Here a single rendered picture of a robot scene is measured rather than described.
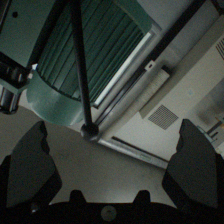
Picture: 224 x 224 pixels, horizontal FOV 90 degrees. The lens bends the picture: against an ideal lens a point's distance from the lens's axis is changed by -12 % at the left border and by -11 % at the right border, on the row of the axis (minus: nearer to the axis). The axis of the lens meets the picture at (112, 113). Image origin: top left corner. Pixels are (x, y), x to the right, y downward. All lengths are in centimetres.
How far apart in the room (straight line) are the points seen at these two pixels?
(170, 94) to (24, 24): 163
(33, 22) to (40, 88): 13
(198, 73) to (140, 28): 160
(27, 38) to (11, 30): 4
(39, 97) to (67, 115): 7
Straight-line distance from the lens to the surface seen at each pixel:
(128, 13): 25
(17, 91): 39
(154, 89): 173
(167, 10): 184
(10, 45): 33
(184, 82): 176
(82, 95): 20
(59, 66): 27
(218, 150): 325
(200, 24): 209
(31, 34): 30
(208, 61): 188
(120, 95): 176
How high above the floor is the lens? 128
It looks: 24 degrees up
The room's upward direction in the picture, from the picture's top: 140 degrees counter-clockwise
